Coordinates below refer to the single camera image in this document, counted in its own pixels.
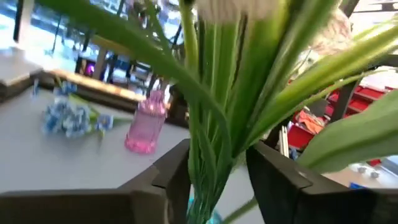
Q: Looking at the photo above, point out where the blue patterned glass vase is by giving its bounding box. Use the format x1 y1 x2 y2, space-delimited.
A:
186 197 223 224

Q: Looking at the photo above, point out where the red storage rack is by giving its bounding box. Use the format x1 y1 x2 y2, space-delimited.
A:
287 83 398 151

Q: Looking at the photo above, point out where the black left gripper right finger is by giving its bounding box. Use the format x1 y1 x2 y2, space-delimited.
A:
245 139 398 224

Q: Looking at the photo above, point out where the blue artificial flower bunch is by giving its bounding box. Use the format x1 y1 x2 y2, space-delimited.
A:
32 79 80 99
42 95 134 139

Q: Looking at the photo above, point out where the wooden table board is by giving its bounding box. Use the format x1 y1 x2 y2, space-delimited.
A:
46 68 147 105

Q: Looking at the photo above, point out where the pink ribbed glass vase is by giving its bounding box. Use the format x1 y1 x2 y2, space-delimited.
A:
124 89 169 156

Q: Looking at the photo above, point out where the white artificial flower bunch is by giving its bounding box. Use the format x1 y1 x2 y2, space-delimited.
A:
146 0 398 224

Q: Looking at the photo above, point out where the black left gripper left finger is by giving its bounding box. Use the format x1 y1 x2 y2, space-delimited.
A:
0 138 193 224

